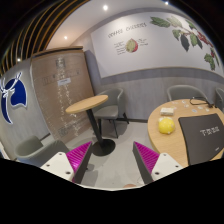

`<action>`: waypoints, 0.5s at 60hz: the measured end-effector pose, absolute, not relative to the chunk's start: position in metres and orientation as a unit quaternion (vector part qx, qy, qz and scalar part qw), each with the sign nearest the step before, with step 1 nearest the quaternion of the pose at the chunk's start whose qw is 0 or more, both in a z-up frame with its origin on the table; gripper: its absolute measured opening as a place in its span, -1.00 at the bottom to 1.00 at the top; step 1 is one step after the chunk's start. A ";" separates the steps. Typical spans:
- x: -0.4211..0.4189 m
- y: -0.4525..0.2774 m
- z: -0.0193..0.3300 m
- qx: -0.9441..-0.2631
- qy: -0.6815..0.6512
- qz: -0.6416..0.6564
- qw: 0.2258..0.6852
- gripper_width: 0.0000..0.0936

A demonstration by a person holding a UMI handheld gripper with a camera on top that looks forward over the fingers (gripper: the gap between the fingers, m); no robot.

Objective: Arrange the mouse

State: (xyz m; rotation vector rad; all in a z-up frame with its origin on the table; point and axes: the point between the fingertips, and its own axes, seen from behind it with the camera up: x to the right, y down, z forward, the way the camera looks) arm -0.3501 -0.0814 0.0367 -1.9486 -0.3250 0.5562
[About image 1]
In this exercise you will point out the grey armchair centre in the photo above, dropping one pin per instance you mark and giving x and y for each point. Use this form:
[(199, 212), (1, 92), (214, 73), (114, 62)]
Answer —
[(113, 108)]

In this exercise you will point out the coffee cherry wall poster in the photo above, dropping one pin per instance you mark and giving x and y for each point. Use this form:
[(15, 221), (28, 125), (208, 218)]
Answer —
[(150, 40)]

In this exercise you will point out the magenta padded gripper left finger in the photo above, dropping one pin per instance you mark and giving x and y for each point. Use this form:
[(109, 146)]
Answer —
[(70, 166)]

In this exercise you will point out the white small box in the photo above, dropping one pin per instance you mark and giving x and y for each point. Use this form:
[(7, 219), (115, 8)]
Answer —
[(167, 111)]

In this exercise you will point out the blue deer logo sign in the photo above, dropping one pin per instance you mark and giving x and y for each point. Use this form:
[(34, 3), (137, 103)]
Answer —
[(13, 93)]

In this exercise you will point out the small round pedestal table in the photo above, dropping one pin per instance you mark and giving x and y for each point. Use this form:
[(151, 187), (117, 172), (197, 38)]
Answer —
[(101, 147)]

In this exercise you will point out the round wooden table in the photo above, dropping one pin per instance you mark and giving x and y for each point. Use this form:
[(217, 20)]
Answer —
[(174, 143)]

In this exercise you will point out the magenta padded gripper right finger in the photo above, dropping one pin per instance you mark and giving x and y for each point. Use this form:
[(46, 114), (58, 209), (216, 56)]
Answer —
[(152, 165)]

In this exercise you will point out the black mouse pad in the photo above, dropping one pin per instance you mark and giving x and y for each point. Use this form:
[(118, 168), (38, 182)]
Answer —
[(203, 136)]

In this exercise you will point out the beige wall panel board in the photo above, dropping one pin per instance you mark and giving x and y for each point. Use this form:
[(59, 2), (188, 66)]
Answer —
[(60, 79)]

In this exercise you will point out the grey armchair left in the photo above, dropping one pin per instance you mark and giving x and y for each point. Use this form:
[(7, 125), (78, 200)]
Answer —
[(31, 151)]

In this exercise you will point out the grey armchair right back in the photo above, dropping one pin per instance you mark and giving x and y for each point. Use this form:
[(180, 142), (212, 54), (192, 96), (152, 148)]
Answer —
[(178, 92)]

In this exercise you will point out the grey armchair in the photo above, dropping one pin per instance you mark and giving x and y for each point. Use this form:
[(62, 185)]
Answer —
[(113, 108), (178, 92), (31, 151)]

